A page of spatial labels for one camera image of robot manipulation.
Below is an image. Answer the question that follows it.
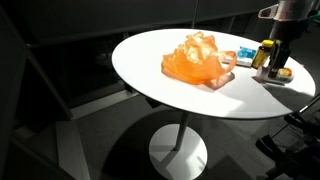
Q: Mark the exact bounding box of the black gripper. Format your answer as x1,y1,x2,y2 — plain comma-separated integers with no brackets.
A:
267,18,310,79

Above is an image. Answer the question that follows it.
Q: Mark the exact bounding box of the brown bottle with yellow cap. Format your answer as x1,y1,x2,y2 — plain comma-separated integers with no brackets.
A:
250,39,276,70

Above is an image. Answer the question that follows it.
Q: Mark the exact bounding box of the orange plastic bag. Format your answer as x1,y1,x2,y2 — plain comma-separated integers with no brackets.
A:
161,30,238,90

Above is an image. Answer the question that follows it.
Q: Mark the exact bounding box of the blue and white box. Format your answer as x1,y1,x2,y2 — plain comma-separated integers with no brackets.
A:
222,46,258,68

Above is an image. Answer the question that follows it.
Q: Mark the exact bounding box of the thin grey vertical pole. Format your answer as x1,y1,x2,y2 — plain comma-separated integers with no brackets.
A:
191,0,200,30

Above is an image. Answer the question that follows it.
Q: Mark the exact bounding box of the dark equipment stand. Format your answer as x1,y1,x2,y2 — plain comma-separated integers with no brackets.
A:
255,111,320,180

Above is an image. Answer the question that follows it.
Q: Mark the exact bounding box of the grey table leg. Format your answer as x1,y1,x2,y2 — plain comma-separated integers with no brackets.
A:
174,111,191,152

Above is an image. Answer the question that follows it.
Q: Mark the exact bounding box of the round white table base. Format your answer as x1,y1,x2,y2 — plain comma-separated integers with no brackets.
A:
148,123,208,180

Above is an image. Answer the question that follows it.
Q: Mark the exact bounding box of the round white table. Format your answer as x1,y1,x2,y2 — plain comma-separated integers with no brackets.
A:
25,9,264,121

